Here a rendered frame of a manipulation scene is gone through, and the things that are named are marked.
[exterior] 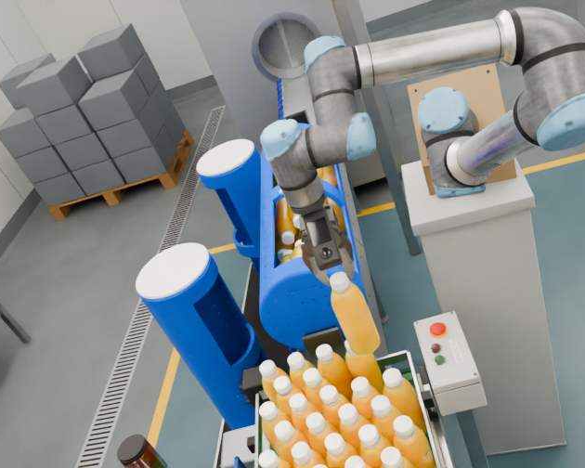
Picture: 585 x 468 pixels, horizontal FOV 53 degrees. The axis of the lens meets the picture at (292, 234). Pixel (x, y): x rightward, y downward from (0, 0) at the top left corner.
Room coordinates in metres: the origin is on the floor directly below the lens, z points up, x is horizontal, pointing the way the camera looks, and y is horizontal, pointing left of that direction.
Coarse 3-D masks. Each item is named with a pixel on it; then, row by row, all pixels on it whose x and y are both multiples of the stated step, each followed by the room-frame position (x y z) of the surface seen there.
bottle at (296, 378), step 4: (304, 364) 1.03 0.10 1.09; (308, 364) 1.04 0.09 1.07; (312, 364) 1.05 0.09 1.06; (300, 368) 1.02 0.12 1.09; (304, 368) 1.03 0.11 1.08; (308, 368) 1.03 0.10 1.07; (292, 372) 1.03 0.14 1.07; (296, 372) 1.02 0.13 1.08; (300, 372) 1.02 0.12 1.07; (292, 376) 1.03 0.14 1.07; (296, 376) 1.02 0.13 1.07; (300, 376) 1.01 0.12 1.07; (292, 380) 1.02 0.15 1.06; (296, 380) 1.02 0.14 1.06; (300, 380) 1.01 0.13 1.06; (304, 380) 1.01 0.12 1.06; (296, 384) 1.02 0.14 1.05; (300, 384) 1.01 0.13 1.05; (304, 384) 1.01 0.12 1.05; (304, 388) 1.01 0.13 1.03; (304, 392) 1.01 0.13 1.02
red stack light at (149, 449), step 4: (148, 444) 0.84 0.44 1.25; (148, 448) 0.84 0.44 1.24; (152, 448) 0.85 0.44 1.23; (144, 452) 0.83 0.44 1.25; (148, 452) 0.83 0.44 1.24; (152, 452) 0.84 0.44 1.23; (140, 456) 0.82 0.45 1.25; (144, 456) 0.82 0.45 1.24; (148, 456) 0.83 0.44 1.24; (152, 456) 0.83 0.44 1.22; (136, 460) 0.82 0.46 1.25; (140, 460) 0.82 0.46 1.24; (144, 460) 0.82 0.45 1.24; (148, 460) 0.82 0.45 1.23; (152, 460) 0.83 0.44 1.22; (124, 464) 0.82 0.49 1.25; (128, 464) 0.82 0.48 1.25; (132, 464) 0.81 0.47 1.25; (136, 464) 0.81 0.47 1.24; (140, 464) 0.82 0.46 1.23; (144, 464) 0.82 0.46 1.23; (148, 464) 0.82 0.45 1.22
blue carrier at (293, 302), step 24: (264, 168) 1.86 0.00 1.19; (336, 168) 1.78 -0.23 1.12; (264, 192) 1.70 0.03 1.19; (336, 192) 1.58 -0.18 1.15; (264, 216) 1.56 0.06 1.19; (264, 240) 1.43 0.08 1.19; (264, 264) 1.33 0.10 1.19; (288, 264) 1.23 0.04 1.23; (264, 288) 1.23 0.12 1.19; (288, 288) 1.19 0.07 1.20; (312, 288) 1.17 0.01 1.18; (360, 288) 1.15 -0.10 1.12; (264, 312) 1.20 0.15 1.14; (288, 312) 1.19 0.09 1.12; (312, 312) 1.18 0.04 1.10; (288, 336) 1.19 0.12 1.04
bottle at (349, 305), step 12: (348, 288) 0.93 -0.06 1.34; (336, 300) 0.93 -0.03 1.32; (348, 300) 0.92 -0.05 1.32; (360, 300) 0.92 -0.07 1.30; (336, 312) 0.93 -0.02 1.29; (348, 312) 0.91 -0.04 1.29; (360, 312) 0.91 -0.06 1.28; (348, 324) 0.91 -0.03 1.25; (360, 324) 0.91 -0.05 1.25; (372, 324) 0.92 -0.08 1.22; (348, 336) 0.92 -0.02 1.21; (360, 336) 0.91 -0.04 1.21; (372, 336) 0.91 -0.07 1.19; (360, 348) 0.91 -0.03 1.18; (372, 348) 0.91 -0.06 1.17
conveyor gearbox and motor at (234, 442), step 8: (232, 432) 1.13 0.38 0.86; (240, 432) 1.12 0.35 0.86; (248, 432) 1.11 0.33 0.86; (224, 440) 1.11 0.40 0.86; (232, 440) 1.10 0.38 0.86; (240, 440) 1.09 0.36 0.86; (224, 448) 1.09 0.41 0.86; (232, 448) 1.08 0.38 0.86; (240, 448) 1.06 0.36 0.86; (248, 448) 1.05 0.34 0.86; (224, 456) 1.06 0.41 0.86; (232, 456) 1.05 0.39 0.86; (240, 456) 1.04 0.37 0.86; (248, 456) 1.03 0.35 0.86; (224, 464) 1.04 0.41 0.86; (232, 464) 1.03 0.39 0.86; (248, 464) 1.02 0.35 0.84
